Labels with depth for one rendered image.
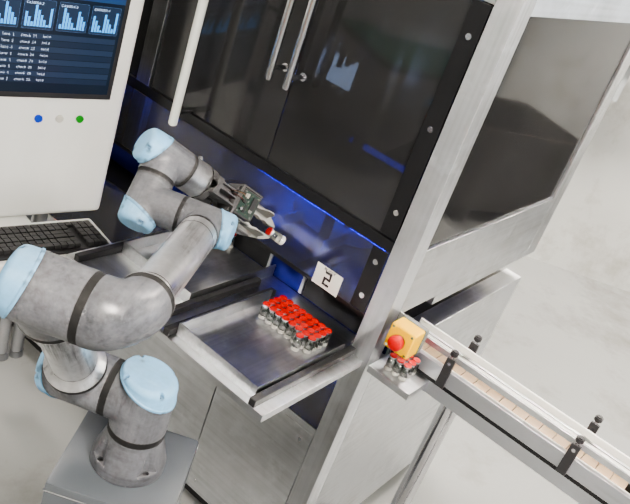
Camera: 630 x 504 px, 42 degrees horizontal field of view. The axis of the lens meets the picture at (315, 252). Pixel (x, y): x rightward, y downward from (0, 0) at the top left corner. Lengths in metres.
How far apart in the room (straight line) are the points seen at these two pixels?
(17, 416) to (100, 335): 1.79
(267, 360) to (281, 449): 0.48
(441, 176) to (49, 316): 0.99
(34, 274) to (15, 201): 1.20
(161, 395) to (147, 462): 0.17
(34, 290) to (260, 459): 1.37
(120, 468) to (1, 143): 1.01
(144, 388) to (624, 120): 4.20
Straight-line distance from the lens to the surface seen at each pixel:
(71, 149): 2.42
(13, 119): 2.30
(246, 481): 2.55
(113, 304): 1.21
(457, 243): 2.17
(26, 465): 2.83
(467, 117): 1.84
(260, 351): 2.00
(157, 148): 1.59
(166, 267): 1.34
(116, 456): 1.69
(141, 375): 1.61
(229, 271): 2.28
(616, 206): 5.54
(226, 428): 2.52
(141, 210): 1.56
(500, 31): 1.81
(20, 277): 1.24
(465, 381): 2.12
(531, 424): 2.11
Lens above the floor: 2.02
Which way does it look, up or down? 27 degrees down
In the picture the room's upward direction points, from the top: 20 degrees clockwise
